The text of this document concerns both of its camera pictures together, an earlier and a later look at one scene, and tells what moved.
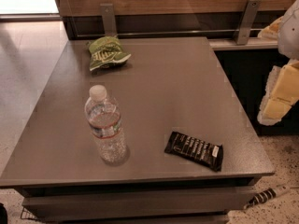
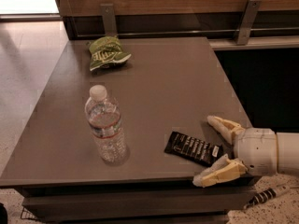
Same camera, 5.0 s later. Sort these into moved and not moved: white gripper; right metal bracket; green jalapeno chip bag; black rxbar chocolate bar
Moved: white gripper
Not moved: green jalapeno chip bag; right metal bracket; black rxbar chocolate bar
